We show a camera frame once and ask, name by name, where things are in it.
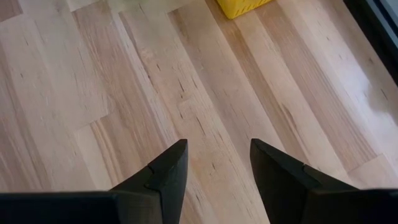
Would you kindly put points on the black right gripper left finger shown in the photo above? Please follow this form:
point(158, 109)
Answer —
point(164, 186)

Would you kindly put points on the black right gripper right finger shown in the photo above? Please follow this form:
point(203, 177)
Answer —
point(280, 186)

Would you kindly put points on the yellow plastic basket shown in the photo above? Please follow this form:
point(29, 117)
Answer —
point(239, 7)

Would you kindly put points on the black aluminium table frame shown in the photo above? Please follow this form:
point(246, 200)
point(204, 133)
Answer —
point(382, 43)

